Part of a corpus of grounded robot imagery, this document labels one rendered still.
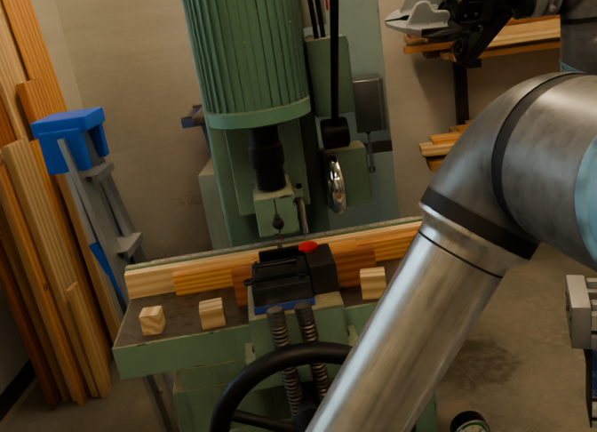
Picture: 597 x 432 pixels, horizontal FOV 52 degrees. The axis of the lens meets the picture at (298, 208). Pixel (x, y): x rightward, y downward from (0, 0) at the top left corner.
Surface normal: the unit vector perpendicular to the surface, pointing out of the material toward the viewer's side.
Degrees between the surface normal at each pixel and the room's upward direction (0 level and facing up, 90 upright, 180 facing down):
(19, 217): 88
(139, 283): 90
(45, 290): 87
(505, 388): 0
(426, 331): 76
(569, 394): 0
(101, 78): 90
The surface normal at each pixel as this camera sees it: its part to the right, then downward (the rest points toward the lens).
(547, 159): -0.94, -0.20
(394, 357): -0.37, -0.03
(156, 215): -0.05, 0.33
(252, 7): 0.28, 0.27
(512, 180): -0.97, 0.13
